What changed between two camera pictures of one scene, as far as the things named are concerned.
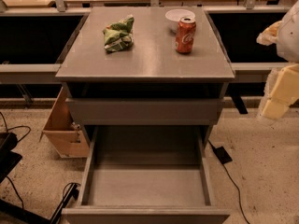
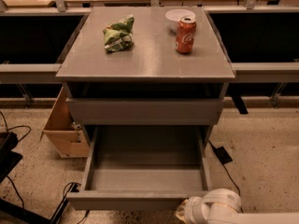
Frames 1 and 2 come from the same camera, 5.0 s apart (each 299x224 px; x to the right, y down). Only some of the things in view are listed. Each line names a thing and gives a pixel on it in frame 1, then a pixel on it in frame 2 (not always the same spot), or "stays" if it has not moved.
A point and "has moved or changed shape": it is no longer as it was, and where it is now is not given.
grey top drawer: [146, 111] stays
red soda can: [185, 35] stays
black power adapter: [221, 154] stays
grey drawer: [148, 175] has moved or changed shape
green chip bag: [119, 35] stays
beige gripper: [290, 39] to [193, 209]
